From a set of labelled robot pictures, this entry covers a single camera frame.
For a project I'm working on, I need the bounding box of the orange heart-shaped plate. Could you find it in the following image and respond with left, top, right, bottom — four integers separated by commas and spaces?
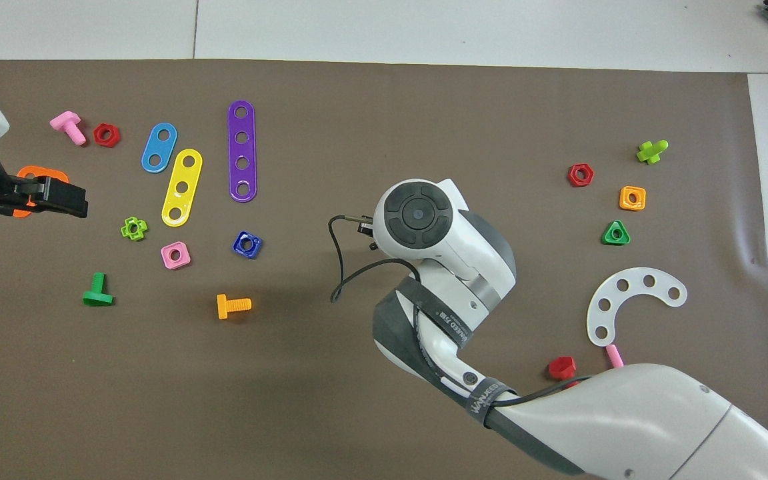
14, 166, 69, 218

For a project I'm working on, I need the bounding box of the yellow three-hole plate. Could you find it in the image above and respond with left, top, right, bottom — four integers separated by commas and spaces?
161, 149, 203, 227

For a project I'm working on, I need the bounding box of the white curved five-hole plate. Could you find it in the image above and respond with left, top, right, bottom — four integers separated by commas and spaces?
586, 267, 688, 347

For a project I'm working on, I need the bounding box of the pink square plastic nut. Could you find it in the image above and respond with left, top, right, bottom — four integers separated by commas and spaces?
161, 241, 192, 270

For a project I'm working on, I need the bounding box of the brown paper table mat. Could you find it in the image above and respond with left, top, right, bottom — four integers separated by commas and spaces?
0, 59, 768, 480

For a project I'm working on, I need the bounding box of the green triangular plastic nut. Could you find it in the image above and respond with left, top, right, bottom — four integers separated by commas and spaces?
601, 220, 631, 246

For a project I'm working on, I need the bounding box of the red plastic screw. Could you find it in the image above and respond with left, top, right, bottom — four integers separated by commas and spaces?
548, 356, 579, 389

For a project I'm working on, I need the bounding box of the purple four-hole plate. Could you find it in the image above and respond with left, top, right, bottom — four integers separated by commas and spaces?
227, 100, 258, 203

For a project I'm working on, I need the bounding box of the blue square plastic nut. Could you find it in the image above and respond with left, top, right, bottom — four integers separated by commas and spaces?
232, 231, 263, 259

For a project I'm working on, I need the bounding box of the blue two-hole plate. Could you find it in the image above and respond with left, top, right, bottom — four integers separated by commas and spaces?
141, 123, 178, 173

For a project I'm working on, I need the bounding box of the dark green plastic screw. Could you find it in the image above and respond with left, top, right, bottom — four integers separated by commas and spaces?
83, 272, 115, 307

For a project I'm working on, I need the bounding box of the orange plastic screw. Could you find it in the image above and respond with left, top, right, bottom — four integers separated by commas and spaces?
217, 294, 252, 320

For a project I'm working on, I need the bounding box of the light green cross screw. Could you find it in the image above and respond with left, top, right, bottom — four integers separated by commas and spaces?
636, 139, 669, 165

